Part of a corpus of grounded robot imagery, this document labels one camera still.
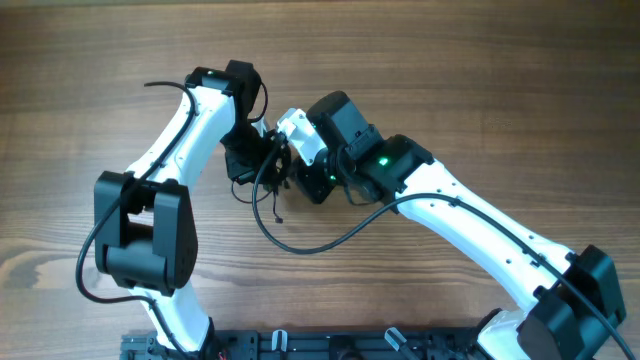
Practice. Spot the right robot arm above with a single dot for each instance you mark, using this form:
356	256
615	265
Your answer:
568	304

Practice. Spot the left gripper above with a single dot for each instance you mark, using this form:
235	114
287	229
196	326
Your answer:
239	173

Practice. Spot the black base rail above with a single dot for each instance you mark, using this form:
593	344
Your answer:
393	343

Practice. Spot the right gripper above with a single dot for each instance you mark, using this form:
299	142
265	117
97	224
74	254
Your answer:
318	190

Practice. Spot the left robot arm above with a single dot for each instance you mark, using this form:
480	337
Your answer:
144	231

